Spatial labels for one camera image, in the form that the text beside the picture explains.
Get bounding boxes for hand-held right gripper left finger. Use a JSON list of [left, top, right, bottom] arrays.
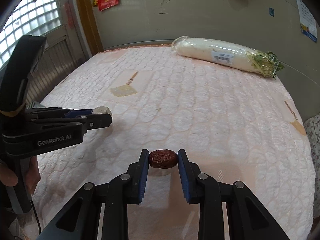
[[36, 149, 150, 240]]

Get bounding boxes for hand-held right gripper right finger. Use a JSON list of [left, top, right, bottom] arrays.
[[177, 149, 290, 240]]

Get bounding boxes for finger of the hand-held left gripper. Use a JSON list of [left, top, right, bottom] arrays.
[[25, 113, 113, 130], [24, 107, 95, 118]]

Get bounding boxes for small beige sugarcane piece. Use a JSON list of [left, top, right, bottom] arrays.
[[92, 106, 112, 116]]

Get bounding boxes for wrinkled red date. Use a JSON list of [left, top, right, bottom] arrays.
[[148, 149, 178, 168]]

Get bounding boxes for person's left hand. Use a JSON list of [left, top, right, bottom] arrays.
[[0, 155, 42, 196]]

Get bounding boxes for yellow rubber band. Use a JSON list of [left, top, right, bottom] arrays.
[[0, 104, 24, 117]]

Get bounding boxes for ribbed metal door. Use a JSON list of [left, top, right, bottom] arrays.
[[24, 27, 87, 104]]

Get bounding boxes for pink quilted mattress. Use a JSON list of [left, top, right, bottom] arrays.
[[15, 44, 316, 240]]

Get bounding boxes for red paper strip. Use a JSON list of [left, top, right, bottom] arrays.
[[64, 2, 73, 28]]

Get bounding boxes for glass block window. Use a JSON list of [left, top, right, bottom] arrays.
[[0, 0, 63, 67]]

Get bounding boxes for wrapped white daikon radish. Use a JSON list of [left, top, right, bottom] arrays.
[[171, 36, 285, 80]]

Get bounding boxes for floral cloth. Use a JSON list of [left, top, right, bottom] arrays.
[[303, 114, 320, 188]]

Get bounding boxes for black cable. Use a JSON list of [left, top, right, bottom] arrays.
[[30, 200, 41, 234]]

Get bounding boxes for wooden door frame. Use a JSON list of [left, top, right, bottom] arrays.
[[72, 0, 104, 58]]

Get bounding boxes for wall calendar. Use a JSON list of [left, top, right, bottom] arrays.
[[295, 0, 319, 43]]

